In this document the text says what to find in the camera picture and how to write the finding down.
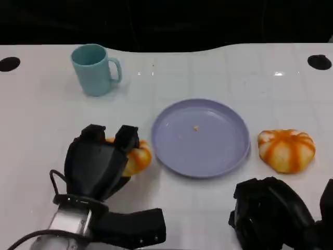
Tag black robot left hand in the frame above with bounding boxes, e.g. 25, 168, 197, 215
64, 124, 139, 203

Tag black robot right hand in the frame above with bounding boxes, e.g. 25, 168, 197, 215
228, 177, 316, 250

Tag orange white toy bread roll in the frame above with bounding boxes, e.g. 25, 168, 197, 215
258, 129, 316, 174
105, 137, 152, 178

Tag pale green mug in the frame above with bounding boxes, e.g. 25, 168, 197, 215
70, 43, 123, 97

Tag lilac plate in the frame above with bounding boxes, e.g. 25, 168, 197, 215
151, 98, 251, 179

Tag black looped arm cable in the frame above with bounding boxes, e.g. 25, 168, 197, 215
49, 169, 69, 196

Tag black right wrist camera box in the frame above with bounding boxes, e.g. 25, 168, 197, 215
319, 178, 333, 222

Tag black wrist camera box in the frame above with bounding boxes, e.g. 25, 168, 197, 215
319, 178, 333, 222
89, 208, 167, 248

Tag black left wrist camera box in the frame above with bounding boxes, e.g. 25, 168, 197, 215
89, 208, 167, 248

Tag black table cable grommet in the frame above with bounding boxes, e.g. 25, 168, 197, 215
0, 56, 21, 73
307, 55, 332, 70

